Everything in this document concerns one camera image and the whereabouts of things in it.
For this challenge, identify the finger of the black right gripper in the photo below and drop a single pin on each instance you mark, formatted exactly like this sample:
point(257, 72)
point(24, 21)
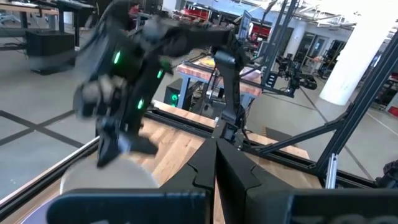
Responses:
point(144, 146)
point(109, 146)

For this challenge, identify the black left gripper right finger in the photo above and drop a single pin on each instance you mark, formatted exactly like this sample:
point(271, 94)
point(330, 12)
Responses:
point(264, 205)

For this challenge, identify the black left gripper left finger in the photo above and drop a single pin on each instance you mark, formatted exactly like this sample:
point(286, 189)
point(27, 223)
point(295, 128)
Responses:
point(186, 205)

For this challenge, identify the white bowl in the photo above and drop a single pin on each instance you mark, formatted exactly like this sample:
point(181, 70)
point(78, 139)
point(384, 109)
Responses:
point(109, 177)

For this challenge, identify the black background robot arm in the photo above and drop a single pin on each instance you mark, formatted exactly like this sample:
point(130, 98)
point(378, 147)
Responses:
point(295, 76)

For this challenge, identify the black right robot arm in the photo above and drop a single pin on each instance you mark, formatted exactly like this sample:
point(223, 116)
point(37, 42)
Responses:
point(192, 35)

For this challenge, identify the black computer tower green light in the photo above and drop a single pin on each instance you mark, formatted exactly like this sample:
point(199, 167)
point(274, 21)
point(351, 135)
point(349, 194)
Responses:
point(172, 95)

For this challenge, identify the black cabinet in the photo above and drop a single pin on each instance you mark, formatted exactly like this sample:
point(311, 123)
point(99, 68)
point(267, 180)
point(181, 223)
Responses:
point(49, 49)

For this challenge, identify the wooden workbench with blue legs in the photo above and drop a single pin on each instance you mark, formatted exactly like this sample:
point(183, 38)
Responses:
point(199, 73)

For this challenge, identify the dark desk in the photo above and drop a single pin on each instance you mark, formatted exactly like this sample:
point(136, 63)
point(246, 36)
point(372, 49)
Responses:
point(62, 9)

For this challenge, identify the purple plate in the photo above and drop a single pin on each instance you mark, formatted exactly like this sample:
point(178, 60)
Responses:
point(35, 213)

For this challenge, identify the white round pillar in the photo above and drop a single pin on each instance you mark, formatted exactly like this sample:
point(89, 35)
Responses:
point(354, 53)

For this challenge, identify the black aluminium table frame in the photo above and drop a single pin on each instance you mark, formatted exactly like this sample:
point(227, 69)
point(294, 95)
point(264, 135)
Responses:
point(174, 119)

